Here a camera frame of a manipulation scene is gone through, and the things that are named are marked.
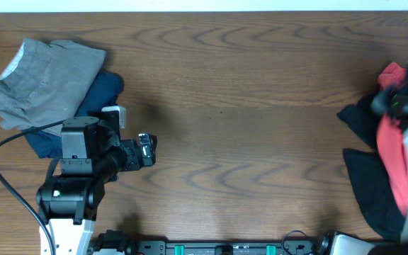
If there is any navy folded garment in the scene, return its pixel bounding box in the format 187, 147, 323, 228
25, 71, 124, 159

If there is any black garment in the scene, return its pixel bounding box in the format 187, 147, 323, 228
337, 93, 404, 241

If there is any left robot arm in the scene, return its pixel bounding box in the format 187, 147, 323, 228
36, 111, 157, 254

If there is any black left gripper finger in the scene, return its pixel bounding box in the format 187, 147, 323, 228
138, 133, 157, 146
141, 144, 156, 166

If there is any red t-shirt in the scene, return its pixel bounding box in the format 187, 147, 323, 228
376, 62, 408, 216

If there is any grey folded garment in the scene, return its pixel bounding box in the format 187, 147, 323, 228
0, 38, 106, 130

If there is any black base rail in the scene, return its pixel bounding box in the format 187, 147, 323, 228
137, 230, 331, 255

